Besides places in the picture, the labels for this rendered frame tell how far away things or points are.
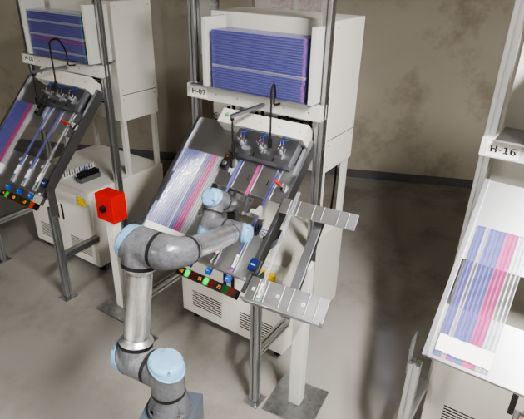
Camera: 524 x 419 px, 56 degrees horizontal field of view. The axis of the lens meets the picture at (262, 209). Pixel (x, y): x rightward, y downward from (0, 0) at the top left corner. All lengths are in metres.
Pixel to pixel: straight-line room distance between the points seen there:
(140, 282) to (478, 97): 3.94
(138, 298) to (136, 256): 0.16
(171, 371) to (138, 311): 0.22
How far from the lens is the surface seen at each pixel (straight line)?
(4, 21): 5.99
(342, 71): 2.45
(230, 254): 2.22
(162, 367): 1.69
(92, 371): 2.87
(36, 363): 3.01
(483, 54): 4.92
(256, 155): 2.32
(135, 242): 1.57
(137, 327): 1.71
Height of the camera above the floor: 1.94
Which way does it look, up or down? 27 degrees down
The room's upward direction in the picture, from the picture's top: 1 degrees clockwise
